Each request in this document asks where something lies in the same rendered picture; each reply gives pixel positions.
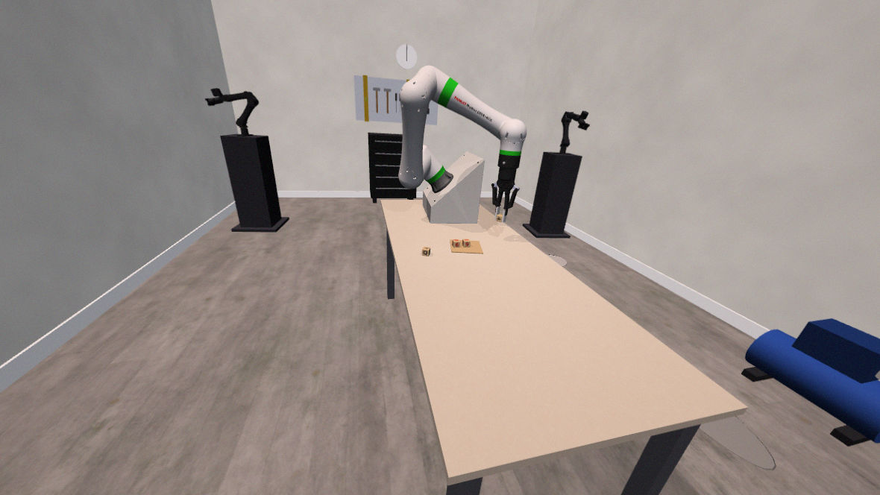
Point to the tan mat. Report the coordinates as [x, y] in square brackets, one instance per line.
[474, 248]

